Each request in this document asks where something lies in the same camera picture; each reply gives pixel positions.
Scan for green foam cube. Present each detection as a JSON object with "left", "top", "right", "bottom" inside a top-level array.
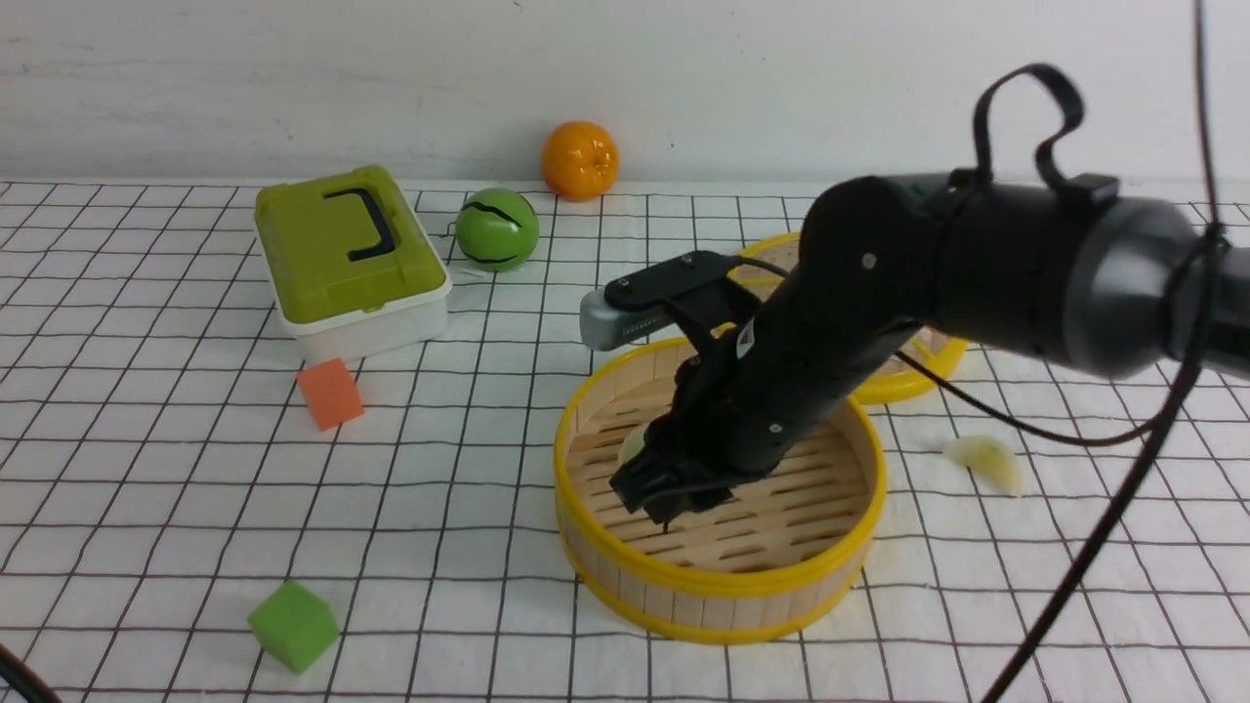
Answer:
[{"left": 248, "top": 580, "right": 341, "bottom": 675}]

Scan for white black grid tablecloth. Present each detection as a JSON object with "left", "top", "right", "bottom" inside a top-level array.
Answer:
[{"left": 0, "top": 181, "right": 1250, "bottom": 703}]

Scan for green lid white storage box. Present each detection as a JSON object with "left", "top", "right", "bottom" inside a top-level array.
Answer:
[{"left": 253, "top": 165, "right": 453, "bottom": 365}]

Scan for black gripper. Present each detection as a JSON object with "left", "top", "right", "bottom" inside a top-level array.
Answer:
[{"left": 608, "top": 264, "right": 924, "bottom": 528}]

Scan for bamboo steamer tray yellow rim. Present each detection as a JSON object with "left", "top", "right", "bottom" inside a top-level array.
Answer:
[{"left": 554, "top": 340, "right": 888, "bottom": 645}]

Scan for bamboo steamer lid yellow rim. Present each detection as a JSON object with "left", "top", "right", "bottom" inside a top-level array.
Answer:
[{"left": 728, "top": 231, "right": 971, "bottom": 405}]

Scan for orange toy fruit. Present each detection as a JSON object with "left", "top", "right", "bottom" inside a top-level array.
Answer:
[{"left": 540, "top": 121, "right": 620, "bottom": 201}]

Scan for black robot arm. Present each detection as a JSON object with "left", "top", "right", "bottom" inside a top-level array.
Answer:
[{"left": 604, "top": 175, "right": 1248, "bottom": 524}]

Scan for white dumpling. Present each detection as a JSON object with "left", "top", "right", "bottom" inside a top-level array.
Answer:
[{"left": 618, "top": 424, "right": 648, "bottom": 467}]

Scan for greenish dumpling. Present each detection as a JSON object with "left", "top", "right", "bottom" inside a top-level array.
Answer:
[{"left": 943, "top": 434, "right": 1023, "bottom": 498}]

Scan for green toy ball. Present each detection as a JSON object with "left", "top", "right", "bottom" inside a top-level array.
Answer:
[{"left": 454, "top": 186, "right": 540, "bottom": 271}]

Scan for black cable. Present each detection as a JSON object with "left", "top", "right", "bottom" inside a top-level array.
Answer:
[{"left": 728, "top": 0, "right": 1231, "bottom": 703}]

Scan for orange foam cube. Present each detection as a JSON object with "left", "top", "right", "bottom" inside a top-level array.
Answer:
[{"left": 296, "top": 357, "right": 365, "bottom": 432}]

